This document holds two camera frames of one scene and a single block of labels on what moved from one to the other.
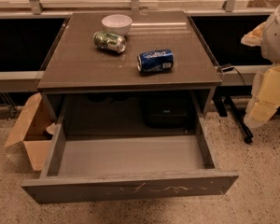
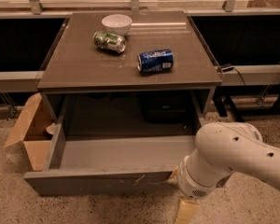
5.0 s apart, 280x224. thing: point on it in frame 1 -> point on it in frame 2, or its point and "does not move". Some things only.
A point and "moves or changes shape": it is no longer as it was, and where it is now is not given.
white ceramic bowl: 119,23 does not move
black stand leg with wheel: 222,103 does not move
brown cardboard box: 32,130 does not move
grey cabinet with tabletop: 136,72 does not move
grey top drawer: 122,167 moves or changes shape
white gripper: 277,37 -> 191,184
